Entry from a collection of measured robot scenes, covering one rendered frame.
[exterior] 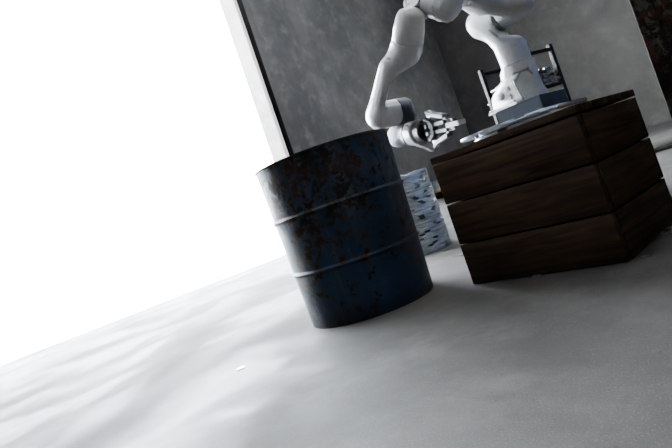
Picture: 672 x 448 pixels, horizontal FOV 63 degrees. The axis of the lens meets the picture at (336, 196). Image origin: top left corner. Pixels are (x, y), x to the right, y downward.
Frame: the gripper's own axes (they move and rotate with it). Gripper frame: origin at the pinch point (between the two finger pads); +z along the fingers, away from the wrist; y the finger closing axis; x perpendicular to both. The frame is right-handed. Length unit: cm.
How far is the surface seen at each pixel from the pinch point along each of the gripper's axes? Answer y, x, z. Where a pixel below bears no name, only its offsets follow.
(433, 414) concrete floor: -34, -73, 79
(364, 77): 80, 274, -552
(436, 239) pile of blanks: -47, 18, -58
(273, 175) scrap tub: 1, -60, -3
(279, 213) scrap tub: -10, -61, -6
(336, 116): 35, 196, -511
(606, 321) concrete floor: -34, -40, 79
